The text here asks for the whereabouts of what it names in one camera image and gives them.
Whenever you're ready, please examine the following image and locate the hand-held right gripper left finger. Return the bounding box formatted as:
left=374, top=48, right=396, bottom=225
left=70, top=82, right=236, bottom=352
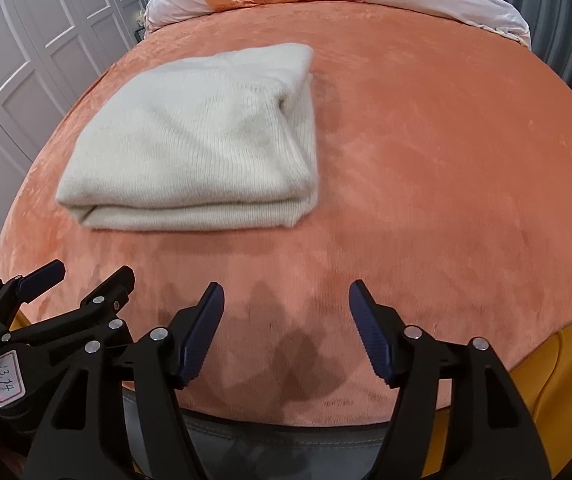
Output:
left=26, top=281, right=225, bottom=480

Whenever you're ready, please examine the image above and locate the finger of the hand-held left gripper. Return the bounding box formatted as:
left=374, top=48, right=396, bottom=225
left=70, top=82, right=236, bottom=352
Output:
left=0, top=259, right=66, bottom=327
left=10, top=266, right=135, bottom=356

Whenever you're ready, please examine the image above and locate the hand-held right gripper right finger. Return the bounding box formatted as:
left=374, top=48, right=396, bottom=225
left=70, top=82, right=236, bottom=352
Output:
left=348, top=280, right=552, bottom=480

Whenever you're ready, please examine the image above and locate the cream knit cardigan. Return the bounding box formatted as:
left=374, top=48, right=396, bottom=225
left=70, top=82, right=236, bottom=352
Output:
left=56, top=42, right=321, bottom=232

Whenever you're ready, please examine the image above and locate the orange plush blanket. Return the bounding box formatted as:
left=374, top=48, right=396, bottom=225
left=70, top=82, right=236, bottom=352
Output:
left=0, top=0, right=572, bottom=428

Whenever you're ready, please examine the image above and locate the yellow bed base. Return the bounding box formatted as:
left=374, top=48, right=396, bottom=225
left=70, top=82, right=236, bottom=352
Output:
left=8, top=310, right=572, bottom=480

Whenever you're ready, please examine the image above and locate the white panelled wardrobe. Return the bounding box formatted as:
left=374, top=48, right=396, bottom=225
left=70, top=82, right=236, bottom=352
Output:
left=0, top=0, right=167, bottom=256

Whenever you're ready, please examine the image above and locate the white pillow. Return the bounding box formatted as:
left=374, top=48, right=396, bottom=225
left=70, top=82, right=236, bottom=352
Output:
left=143, top=0, right=532, bottom=51

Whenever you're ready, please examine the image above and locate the grey curtain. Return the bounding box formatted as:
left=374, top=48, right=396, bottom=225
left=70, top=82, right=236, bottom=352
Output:
left=478, top=0, right=572, bottom=128

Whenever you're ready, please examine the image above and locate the dark grey padded bed frame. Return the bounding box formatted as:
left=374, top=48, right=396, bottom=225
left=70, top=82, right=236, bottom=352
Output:
left=123, top=389, right=397, bottom=480

